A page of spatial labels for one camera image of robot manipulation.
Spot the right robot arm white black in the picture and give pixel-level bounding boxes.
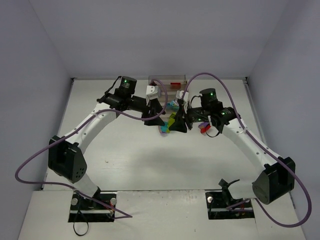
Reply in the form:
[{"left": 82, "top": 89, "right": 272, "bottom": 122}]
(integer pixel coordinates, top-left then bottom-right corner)
[{"left": 169, "top": 88, "right": 296, "bottom": 205}]

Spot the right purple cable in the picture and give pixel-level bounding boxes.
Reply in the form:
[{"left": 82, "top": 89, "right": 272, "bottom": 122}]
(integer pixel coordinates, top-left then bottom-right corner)
[{"left": 184, "top": 72, "right": 312, "bottom": 228}]

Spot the purple cable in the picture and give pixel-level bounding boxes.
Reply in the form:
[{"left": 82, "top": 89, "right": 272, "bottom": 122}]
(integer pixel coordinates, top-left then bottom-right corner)
[
  {"left": 14, "top": 78, "right": 167, "bottom": 221},
  {"left": 184, "top": 72, "right": 312, "bottom": 228}
]

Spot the purple butterfly lego piece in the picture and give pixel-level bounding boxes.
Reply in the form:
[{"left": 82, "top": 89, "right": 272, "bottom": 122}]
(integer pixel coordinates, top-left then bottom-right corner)
[{"left": 158, "top": 126, "right": 167, "bottom": 136}]

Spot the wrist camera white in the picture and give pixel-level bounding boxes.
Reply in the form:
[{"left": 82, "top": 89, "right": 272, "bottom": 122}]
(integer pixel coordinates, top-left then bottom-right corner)
[
  {"left": 176, "top": 90, "right": 189, "bottom": 113},
  {"left": 145, "top": 85, "right": 161, "bottom": 103}
]

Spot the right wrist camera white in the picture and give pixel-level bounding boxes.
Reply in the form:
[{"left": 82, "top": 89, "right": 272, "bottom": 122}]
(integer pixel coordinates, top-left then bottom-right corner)
[{"left": 176, "top": 90, "right": 189, "bottom": 113}]

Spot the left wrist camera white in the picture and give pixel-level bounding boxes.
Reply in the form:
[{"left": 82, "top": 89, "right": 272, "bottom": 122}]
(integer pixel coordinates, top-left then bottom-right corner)
[{"left": 145, "top": 85, "right": 161, "bottom": 103}]

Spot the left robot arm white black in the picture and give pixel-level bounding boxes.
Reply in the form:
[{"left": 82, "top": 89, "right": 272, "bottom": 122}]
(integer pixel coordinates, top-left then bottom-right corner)
[{"left": 48, "top": 76, "right": 166, "bottom": 210}]

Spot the red curved lego piece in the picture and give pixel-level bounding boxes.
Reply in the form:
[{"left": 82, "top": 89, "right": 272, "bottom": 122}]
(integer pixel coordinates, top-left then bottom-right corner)
[{"left": 200, "top": 125, "right": 211, "bottom": 134}]

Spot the clear bin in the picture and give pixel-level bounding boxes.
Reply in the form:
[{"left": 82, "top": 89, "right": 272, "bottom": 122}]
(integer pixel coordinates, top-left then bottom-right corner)
[
  {"left": 148, "top": 74, "right": 187, "bottom": 86},
  {"left": 159, "top": 85, "right": 181, "bottom": 96}
]

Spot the black loop cable left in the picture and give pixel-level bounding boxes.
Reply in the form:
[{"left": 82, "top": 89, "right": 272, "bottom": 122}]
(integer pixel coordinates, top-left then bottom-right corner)
[{"left": 72, "top": 209, "right": 90, "bottom": 236}]

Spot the clear bin farthest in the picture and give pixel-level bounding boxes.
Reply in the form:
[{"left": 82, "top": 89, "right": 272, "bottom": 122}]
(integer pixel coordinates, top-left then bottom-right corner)
[{"left": 148, "top": 74, "right": 187, "bottom": 86}]

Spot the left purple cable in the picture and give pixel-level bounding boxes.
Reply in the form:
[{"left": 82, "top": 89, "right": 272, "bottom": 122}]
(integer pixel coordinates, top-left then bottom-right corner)
[{"left": 14, "top": 78, "right": 167, "bottom": 221}]

